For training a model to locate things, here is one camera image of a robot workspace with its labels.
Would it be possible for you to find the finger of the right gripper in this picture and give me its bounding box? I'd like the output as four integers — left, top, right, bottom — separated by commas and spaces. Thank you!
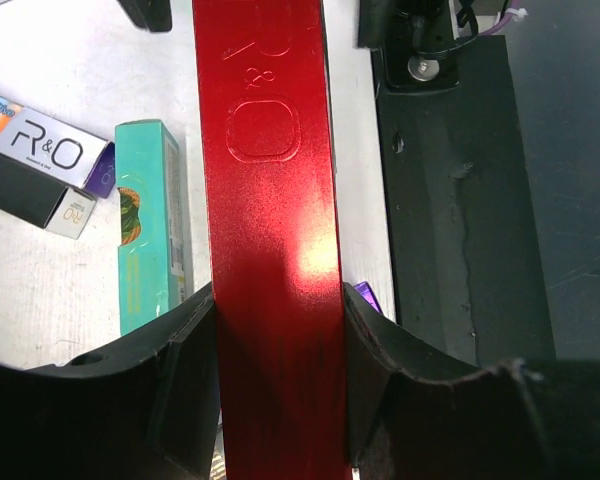
118, 0, 173, 33

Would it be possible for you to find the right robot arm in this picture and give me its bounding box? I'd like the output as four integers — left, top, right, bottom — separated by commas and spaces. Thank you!
357, 1, 479, 94

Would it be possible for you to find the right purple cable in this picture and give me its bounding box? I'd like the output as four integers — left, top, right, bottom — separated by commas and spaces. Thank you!
484, 4, 529, 36

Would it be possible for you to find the teal toothpaste box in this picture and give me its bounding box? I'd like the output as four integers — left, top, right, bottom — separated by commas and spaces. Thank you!
115, 119, 186, 336

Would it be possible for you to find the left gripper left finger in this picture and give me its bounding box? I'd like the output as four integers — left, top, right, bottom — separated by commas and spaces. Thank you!
0, 288, 219, 479

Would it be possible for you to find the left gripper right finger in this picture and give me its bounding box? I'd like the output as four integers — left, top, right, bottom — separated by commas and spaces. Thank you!
344, 286, 600, 479

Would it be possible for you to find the black box under R&O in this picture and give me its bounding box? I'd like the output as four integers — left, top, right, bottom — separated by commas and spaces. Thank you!
0, 154, 96, 240

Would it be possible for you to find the red toothpaste box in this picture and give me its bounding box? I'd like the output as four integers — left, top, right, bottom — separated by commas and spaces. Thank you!
193, 1, 351, 479

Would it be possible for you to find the purple toothpaste box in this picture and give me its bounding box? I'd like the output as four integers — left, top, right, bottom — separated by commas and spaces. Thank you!
354, 281, 383, 314

